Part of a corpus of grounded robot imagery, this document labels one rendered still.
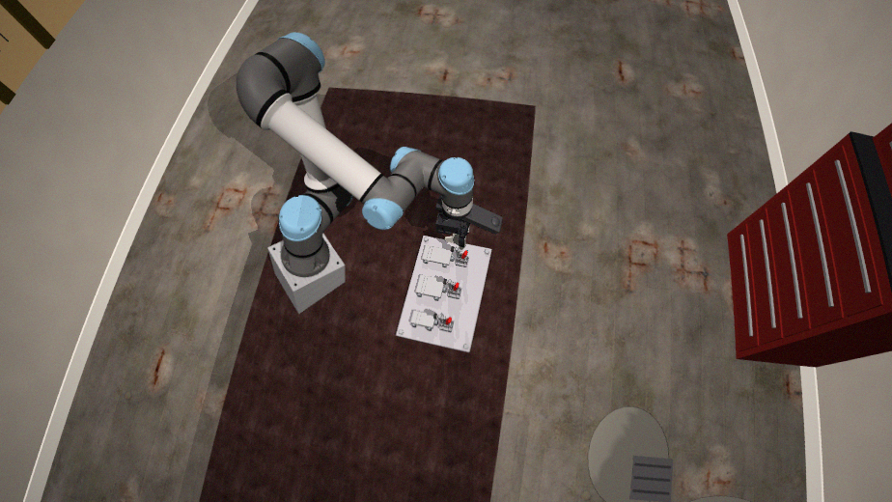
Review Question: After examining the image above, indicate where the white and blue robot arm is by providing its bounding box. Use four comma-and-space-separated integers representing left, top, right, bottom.
237, 33, 503, 277

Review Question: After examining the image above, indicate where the toggle clamp with red handle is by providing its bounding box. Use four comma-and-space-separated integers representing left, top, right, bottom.
433, 313, 454, 332
443, 279, 461, 299
451, 246, 469, 267

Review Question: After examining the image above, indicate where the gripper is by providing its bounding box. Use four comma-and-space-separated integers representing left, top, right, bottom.
435, 195, 471, 250

